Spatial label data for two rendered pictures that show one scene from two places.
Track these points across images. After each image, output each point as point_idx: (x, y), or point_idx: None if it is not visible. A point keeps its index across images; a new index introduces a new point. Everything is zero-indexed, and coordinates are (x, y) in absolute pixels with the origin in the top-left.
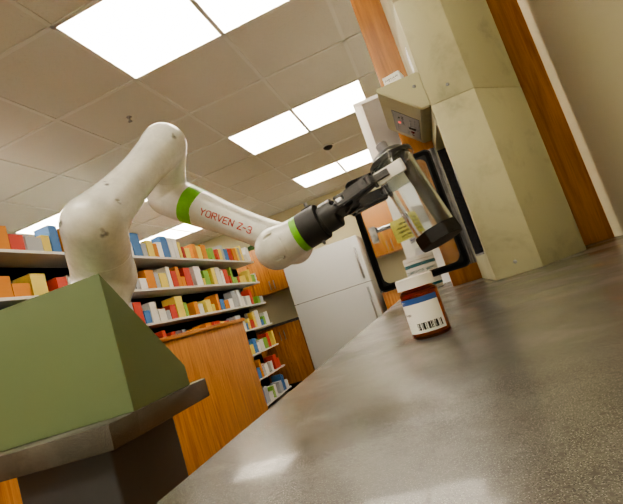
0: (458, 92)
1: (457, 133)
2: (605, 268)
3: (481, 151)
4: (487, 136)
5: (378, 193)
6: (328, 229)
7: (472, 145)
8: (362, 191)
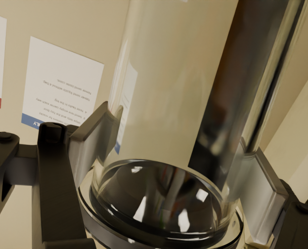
0: (241, 206)
1: (277, 170)
2: None
3: (299, 113)
4: (283, 124)
5: (273, 243)
6: None
7: (292, 133)
8: None
